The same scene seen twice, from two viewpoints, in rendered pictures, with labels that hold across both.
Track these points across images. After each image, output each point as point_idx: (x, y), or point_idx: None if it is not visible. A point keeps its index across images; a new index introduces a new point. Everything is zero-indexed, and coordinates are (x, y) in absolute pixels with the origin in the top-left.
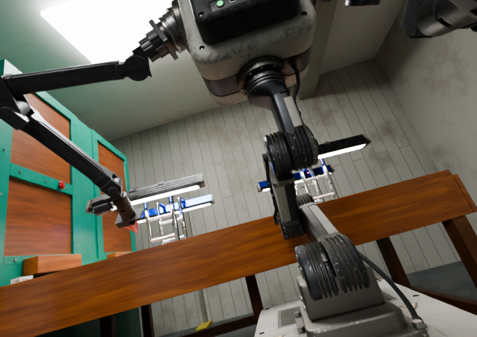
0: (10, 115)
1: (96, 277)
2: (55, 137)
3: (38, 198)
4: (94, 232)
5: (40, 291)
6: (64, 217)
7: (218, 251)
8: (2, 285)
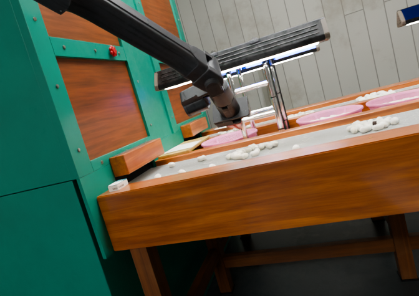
0: None
1: (206, 194)
2: (117, 14)
3: (95, 77)
4: (161, 103)
5: (146, 204)
6: (128, 93)
7: (388, 171)
8: (101, 191)
